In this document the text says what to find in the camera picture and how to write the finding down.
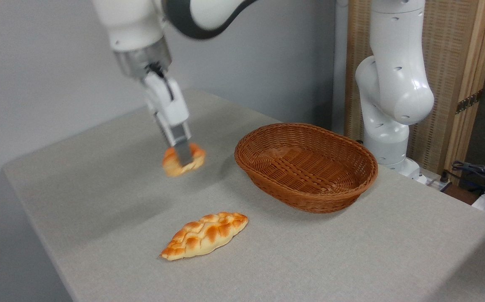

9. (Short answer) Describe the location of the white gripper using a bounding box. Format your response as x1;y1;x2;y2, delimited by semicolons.
143;71;194;167

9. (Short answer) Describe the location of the round orange bread bun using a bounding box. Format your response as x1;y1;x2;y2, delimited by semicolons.
161;143;206;178

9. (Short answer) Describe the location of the long braided bread loaf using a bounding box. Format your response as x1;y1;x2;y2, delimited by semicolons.
160;212;249;261

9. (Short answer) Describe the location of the brown wicker basket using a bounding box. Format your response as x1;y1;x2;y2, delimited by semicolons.
234;122;379;214

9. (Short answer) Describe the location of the white power strip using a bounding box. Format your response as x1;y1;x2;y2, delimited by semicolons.
425;174;453;193

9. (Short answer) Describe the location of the wooden woven folding screen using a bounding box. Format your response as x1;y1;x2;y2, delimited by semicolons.
345;0;485;176

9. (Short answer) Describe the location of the metal screen hinge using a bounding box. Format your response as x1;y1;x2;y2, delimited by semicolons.
455;90;483;115

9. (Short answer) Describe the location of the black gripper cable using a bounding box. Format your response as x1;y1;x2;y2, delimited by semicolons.
149;63;173;100

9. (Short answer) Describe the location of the bundle of dark cables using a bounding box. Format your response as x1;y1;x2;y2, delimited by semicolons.
451;161;485;198

